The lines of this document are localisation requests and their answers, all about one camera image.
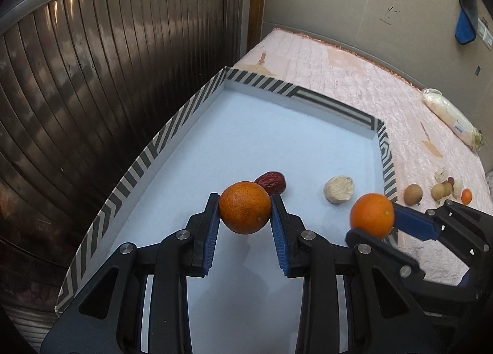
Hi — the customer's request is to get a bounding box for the cream corn cob chunk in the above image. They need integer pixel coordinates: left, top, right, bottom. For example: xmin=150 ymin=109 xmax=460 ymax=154
xmin=324 ymin=175 xmax=354 ymax=205

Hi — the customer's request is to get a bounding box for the red jujube date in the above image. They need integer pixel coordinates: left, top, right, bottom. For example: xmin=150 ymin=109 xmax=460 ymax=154
xmin=254 ymin=171 xmax=287 ymax=195

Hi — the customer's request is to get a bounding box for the large orange tangerine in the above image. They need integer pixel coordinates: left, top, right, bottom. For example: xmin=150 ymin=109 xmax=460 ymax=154
xmin=218 ymin=181 xmax=271 ymax=235

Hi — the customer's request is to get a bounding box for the small orange tangerine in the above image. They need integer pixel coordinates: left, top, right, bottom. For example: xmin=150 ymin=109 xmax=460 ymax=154
xmin=460 ymin=188 xmax=473 ymax=206

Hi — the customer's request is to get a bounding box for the cream cob chunk far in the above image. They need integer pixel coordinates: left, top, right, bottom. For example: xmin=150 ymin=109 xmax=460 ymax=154
xmin=453 ymin=179 xmax=463 ymax=198

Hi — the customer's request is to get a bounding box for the brown longan fruit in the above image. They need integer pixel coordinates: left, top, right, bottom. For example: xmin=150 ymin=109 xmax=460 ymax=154
xmin=430 ymin=183 xmax=447 ymax=201
xmin=404 ymin=184 xmax=423 ymax=207
xmin=443 ymin=181 xmax=453 ymax=196

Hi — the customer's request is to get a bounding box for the cream cob chunk left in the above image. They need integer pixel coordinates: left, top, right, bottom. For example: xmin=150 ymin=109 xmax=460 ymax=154
xmin=434 ymin=167 xmax=449 ymax=184

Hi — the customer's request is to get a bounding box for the pink quilted bedspread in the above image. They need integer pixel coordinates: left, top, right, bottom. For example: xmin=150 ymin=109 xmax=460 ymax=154
xmin=232 ymin=27 xmax=493 ymax=288

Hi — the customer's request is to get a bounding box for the white tray striped rim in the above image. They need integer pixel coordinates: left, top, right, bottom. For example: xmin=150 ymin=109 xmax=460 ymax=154
xmin=55 ymin=68 xmax=396 ymax=353

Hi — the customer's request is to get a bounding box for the white wrapped pillow roll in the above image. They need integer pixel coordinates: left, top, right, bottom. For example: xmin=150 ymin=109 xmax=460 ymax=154
xmin=422 ymin=88 xmax=484 ymax=154

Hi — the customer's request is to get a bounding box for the blue hanging cloth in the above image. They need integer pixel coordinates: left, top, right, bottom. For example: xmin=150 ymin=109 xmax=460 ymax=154
xmin=454 ymin=0 xmax=478 ymax=45

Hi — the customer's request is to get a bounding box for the white wall socket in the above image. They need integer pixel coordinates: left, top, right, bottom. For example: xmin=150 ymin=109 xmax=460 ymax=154
xmin=476 ymin=19 xmax=493 ymax=50

